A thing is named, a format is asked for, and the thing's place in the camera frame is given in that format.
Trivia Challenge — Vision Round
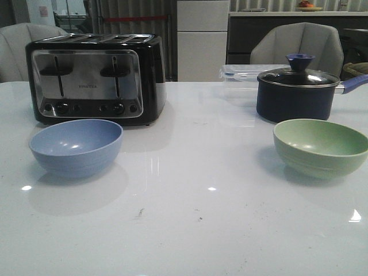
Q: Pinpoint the grey chair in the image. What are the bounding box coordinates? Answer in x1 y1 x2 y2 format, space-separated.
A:
250 22 344 76
1 23 67 83

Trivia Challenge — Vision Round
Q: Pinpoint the glass pot lid blue knob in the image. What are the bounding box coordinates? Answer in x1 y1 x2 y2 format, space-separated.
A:
257 53 340 87

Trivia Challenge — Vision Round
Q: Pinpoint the white cabinet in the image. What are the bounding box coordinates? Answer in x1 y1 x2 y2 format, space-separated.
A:
177 1 230 82

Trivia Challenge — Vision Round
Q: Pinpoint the black and chrome toaster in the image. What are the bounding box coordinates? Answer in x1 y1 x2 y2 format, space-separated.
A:
26 34 167 126

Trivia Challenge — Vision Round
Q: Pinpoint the dark counter with white top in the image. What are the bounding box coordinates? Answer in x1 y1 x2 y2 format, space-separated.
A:
227 11 367 64

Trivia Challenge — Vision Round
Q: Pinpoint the olive cushion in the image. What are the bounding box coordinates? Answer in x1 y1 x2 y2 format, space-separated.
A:
343 62 368 80

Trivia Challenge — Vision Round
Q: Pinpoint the blue plastic bowl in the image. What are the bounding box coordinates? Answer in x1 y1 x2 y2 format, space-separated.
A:
29 119 123 178

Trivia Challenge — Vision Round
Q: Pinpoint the dark blue saucepan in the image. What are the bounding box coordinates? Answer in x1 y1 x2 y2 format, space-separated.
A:
256 75 367 122

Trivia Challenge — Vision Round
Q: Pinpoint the clear plastic food container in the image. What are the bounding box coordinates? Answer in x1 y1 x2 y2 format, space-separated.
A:
219 64 290 108

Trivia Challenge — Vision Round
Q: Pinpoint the grey chair right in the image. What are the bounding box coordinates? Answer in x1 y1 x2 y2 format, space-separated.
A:
250 22 344 76

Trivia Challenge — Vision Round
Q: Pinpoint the green plastic bowl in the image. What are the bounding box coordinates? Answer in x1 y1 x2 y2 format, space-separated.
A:
273 118 367 179

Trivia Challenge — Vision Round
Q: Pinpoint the grey chair left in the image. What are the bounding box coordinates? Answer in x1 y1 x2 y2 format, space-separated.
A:
1 23 67 83

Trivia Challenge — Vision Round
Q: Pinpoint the fruit plate on counter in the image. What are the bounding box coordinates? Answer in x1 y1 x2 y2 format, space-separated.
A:
296 0 323 12

